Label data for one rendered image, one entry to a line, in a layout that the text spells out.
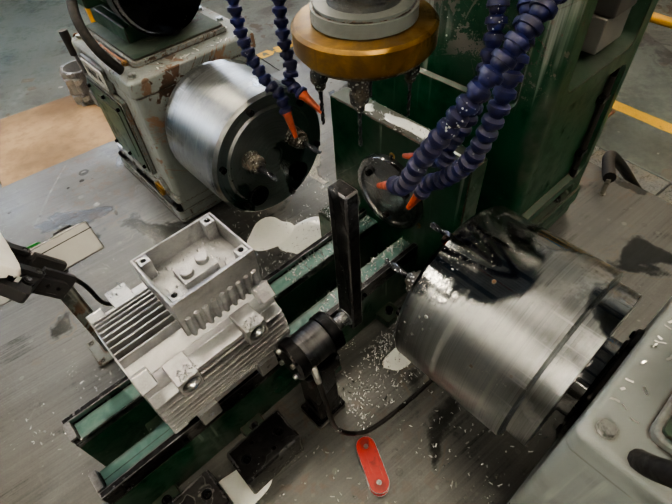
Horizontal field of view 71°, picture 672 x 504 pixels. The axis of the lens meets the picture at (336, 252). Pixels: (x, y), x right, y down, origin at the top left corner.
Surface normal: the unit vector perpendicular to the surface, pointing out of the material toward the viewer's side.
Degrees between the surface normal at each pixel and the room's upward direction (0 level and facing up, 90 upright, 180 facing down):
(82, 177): 0
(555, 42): 90
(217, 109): 28
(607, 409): 0
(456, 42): 90
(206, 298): 90
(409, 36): 0
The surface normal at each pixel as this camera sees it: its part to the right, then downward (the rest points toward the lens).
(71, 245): 0.48, -0.01
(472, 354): -0.68, 0.17
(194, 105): -0.51, -0.16
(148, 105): 0.68, 0.53
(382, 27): 0.28, 0.71
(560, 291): -0.18, -0.56
